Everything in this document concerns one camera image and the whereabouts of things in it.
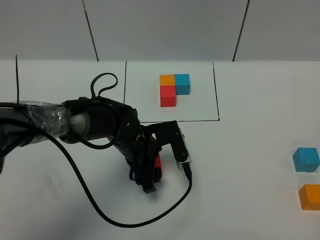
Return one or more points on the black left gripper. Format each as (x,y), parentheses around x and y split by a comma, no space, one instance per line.
(136,145)

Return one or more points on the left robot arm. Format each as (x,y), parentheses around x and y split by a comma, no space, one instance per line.
(97,123)

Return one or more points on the red template block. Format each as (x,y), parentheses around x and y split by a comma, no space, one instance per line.
(168,96)

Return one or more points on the orange template block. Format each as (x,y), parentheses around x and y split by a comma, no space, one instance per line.
(167,80)

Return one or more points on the blue template block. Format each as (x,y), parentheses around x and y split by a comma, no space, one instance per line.
(182,84)

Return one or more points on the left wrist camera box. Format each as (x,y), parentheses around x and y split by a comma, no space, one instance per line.
(169,133)

